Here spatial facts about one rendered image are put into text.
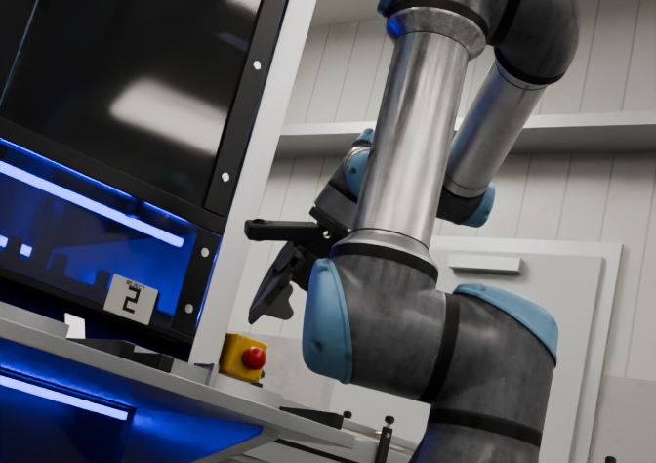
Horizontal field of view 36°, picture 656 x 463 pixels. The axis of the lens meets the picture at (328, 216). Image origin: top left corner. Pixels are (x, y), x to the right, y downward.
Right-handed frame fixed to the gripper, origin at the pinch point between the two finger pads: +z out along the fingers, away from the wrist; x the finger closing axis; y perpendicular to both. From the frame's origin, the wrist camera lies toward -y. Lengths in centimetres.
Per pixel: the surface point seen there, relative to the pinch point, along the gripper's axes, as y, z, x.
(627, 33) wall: 158, -140, 293
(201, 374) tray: -7.6, 5.3, -23.5
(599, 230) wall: 181, -56, 247
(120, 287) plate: -18.9, 8.2, 4.9
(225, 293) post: -1.8, 2.3, 14.0
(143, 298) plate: -14.6, 8.2, 6.3
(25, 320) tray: -32.0, 8.1, -30.6
